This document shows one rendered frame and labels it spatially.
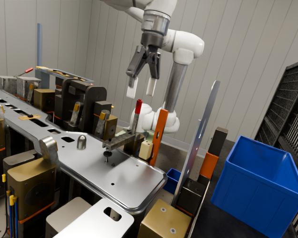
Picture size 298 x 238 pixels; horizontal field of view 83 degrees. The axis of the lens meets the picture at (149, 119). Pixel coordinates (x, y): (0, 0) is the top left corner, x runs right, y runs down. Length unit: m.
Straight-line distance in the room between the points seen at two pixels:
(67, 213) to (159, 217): 0.22
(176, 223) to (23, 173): 0.36
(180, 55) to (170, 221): 0.94
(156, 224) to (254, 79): 2.87
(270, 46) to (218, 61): 0.69
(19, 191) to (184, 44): 1.01
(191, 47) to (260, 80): 2.10
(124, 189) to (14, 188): 0.25
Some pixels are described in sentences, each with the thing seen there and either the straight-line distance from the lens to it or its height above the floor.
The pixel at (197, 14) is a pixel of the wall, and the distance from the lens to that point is 3.21.
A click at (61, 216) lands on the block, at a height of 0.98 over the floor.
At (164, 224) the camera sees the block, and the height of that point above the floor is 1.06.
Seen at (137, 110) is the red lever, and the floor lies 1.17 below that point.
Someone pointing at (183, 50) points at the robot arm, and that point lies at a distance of 1.13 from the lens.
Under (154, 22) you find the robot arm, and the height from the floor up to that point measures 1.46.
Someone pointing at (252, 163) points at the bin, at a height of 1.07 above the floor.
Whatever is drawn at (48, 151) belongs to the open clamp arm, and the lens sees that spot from 0.49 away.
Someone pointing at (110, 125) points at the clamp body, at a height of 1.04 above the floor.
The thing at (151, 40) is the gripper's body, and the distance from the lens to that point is 0.59.
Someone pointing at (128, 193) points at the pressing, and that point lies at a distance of 0.51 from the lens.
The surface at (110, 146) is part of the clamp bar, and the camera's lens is 0.56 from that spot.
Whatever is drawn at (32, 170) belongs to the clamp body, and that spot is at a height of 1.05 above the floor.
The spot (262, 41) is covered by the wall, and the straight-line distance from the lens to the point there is 3.14.
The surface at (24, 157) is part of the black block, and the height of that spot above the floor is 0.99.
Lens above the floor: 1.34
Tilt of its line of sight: 17 degrees down
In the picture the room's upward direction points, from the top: 13 degrees clockwise
